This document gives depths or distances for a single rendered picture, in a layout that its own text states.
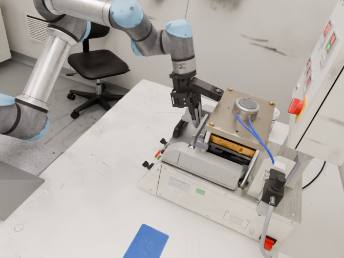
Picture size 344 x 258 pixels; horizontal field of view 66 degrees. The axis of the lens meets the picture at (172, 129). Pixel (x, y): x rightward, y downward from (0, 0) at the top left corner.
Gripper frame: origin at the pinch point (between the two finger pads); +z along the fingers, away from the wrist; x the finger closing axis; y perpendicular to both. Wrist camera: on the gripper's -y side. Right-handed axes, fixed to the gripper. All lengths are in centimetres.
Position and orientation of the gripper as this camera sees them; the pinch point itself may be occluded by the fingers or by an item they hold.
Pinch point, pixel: (198, 125)
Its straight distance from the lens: 95.3
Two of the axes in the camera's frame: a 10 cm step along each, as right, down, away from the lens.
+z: 1.7, 8.5, 5.0
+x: -3.9, 5.2, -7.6
